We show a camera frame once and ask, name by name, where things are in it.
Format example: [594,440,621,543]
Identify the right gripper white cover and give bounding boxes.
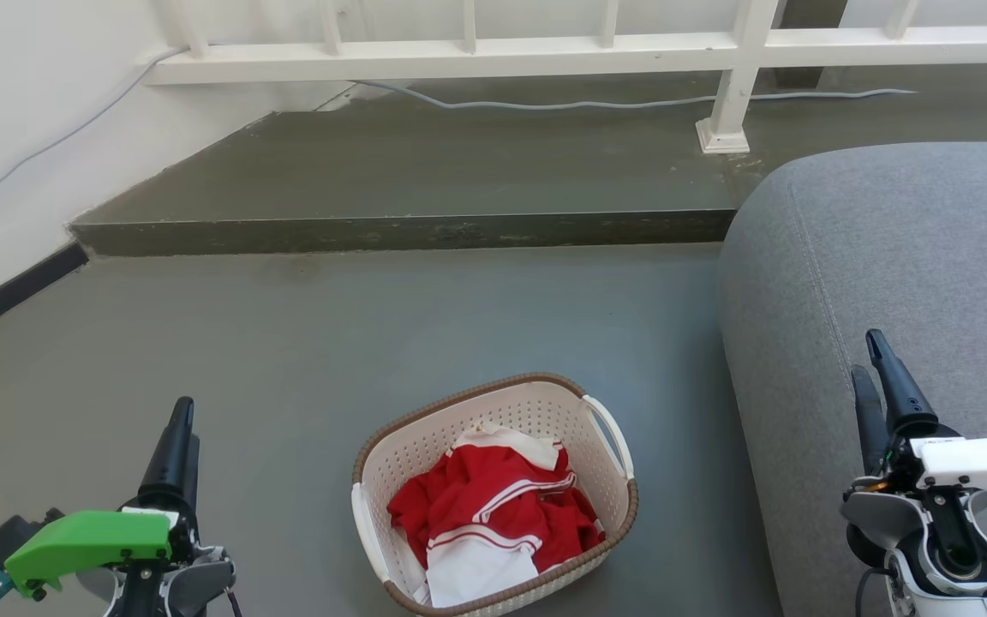
[851,329,987,505]

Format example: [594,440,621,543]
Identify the cream laundry basket brown rim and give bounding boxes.
[350,372,639,617]

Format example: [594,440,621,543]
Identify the red garment with white stripes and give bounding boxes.
[387,443,607,573]

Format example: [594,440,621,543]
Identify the dark pillar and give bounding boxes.
[774,0,848,89]

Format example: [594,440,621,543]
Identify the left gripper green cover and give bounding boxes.
[3,397,203,602]

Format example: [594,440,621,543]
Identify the grey fabric sofa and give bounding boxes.
[717,141,987,617]

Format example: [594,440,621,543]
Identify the grey power cable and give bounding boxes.
[0,46,919,224]

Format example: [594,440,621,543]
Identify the black baseboard strip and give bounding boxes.
[0,242,90,350]

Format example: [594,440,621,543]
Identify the raised concrete step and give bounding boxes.
[68,67,987,257]

